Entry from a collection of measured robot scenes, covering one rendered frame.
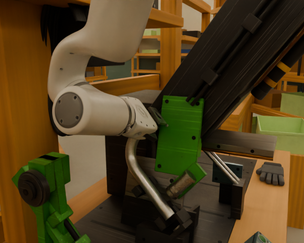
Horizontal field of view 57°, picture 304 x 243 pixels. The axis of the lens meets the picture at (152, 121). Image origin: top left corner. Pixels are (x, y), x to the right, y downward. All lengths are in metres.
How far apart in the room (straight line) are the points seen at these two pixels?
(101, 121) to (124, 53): 0.13
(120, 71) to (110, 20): 10.73
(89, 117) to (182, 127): 0.34
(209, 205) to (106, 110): 0.58
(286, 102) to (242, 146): 2.77
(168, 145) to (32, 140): 0.35
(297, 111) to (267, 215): 2.58
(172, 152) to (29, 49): 0.44
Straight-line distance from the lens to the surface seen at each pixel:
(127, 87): 1.28
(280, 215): 0.99
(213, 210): 0.96
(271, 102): 3.84
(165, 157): 0.77
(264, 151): 0.83
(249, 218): 0.95
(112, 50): 0.43
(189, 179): 0.71
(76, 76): 0.57
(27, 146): 0.77
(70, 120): 0.48
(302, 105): 3.43
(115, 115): 0.53
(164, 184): 0.80
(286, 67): 0.89
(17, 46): 0.74
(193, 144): 0.74
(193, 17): 10.10
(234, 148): 0.84
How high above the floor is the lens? 1.38
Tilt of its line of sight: 13 degrees down
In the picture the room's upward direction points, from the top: straight up
